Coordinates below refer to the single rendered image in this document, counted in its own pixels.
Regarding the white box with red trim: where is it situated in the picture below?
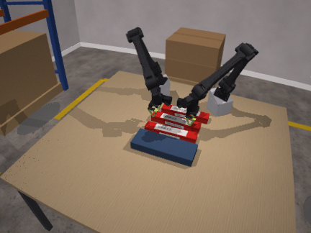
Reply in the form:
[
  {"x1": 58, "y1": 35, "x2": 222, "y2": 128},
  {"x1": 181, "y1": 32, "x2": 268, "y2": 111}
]
[{"x1": 151, "y1": 111, "x2": 202, "y2": 134}]

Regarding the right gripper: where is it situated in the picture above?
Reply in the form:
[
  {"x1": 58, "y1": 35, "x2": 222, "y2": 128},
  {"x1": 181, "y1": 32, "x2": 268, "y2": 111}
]
[{"x1": 148, "y1": 96, "x2": 163, "y2": 117}]

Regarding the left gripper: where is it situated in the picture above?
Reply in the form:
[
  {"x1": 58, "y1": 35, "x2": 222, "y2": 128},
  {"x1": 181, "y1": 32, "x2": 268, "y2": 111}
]
[{"x1": 185, "y1": 104, "x2": 199, "y2": 126}]

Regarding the white box with red edges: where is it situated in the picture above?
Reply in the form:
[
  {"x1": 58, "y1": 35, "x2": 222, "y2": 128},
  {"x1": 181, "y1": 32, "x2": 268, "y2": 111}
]
[{"x1": 161, "y1": 104, "x2": 209, "y2": 124}]

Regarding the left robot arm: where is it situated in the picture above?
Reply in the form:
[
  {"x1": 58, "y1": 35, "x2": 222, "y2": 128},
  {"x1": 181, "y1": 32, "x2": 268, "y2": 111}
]
[{"x1": 176, "y1": 42, "x2": 259, "y2": 112}]

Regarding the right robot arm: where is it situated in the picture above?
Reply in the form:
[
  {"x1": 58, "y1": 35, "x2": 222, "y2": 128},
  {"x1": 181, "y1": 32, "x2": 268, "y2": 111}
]
[{"x1": 126, "y1": 27, "x2": 172, "y2": 106}]

